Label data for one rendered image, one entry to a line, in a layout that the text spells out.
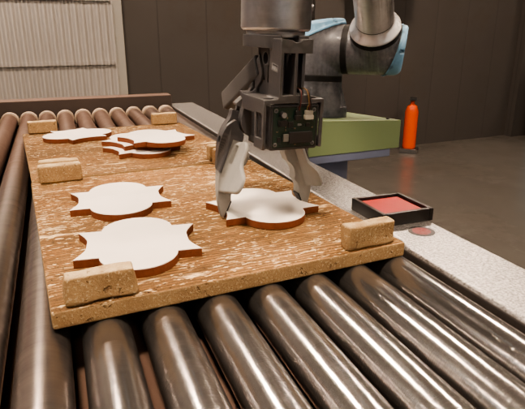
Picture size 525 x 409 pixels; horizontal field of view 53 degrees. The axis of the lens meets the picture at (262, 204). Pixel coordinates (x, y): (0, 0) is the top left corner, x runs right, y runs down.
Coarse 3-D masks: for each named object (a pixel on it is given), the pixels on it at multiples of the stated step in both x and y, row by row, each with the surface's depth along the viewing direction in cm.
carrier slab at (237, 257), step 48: (48, 192) 72; (192, 192) 72; (48, 240) 56; (192, 240) 56; (240, 240) 56; (288, 240) 56; (336, 240) 56; (48, 288) 45; (144, 288) 45; (192, 288) 46; (240, 288) 48
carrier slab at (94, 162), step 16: (112, 128) 119; (128, 128) 119; (144, 128) 119; (160, 128) 119; (176, 128) 119; (32, 144) 102; (48, 144) 102; (64, 144) 102; (80, 144) 102; (96, 144) 102; (192, 144) 102; (32, 160) 90; (80, 160) 90; (96, 160) 90; (112, 160) 90; (128, 160) 90; (144, 160) 90; (160, 160) 90; (176, 160) 90; (192, 160) 90; (208, 160) 90; (32, 176) 80
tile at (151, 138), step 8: (120, 136) 95; (128, 136) 95; (136, 136) 95; (144, 136) 95; (152, 136) 95; (160, 136) 95; (168, 136) 95; (176, 136) 95; (184, 136) 96; (192, 136) 97; (136, 144) 91; (144, 144) 92; (152, 144) 91; (160, 144) 90; (168, 144) 91; (176, 144) 92
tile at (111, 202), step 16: (80, 192) 69; (96, 192) 69; (112, 192) 69; (128, 192) 69; (144, 192) 69; (160, 192) 71; (80, 208) 63; (96, 208) 63; (112, 208) 63; (128, 208) 63; (144, 208) 63
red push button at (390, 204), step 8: (368, 200) 71; (376, 200) 71; (384, 200) 71; (392, 200) 71; (400, 200) 71; (376, 208) 68; (384, 208) 68; (392, 208) 68; (400, 208) 68; (408, 208) 68; (416, 208) 68
